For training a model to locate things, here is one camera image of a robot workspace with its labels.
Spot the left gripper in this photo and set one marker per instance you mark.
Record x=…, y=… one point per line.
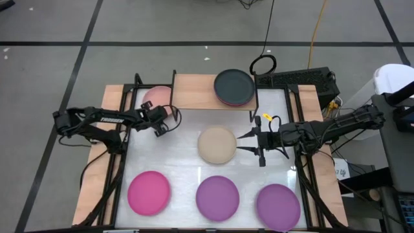
x=146, y=117

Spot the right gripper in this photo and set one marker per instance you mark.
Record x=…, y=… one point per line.
x=260, y=142

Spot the salmon pink plate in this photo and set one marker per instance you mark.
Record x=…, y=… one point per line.
x=158, y=95

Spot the beige plate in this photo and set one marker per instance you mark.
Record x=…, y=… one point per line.
x=216, y=144

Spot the magenta plate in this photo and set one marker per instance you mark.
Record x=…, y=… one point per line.
x=236, y=105

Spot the purple plate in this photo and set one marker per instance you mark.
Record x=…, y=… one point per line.
x=278, y=207
x=217, y=198

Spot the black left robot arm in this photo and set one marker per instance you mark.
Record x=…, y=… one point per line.
x=110, y=119

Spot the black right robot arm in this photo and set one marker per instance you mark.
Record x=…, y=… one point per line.
x=339, y=124

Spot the dark teal plate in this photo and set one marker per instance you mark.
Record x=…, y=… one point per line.
x=234, y=85

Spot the hot pink plate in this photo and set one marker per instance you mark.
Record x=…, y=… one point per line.
x=148, y=193

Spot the white paper sheet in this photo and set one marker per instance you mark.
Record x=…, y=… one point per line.
x=342, y=170

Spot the white bin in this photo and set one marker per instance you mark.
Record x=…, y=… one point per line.
x=393, y=77

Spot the laptop keyboard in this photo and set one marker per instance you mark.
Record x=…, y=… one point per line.
x=407, y=210

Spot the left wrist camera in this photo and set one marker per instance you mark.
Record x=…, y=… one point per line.
x=159, y=115

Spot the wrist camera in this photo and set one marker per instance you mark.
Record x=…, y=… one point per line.
x=159, y=115
x=274, y=137

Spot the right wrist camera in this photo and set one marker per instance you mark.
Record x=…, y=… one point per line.
x=274, y=137

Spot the black metal table frame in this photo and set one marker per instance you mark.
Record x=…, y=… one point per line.
x=129, y=86

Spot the wooden shelf with black frame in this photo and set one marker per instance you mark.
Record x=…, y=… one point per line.
x=194, y=92

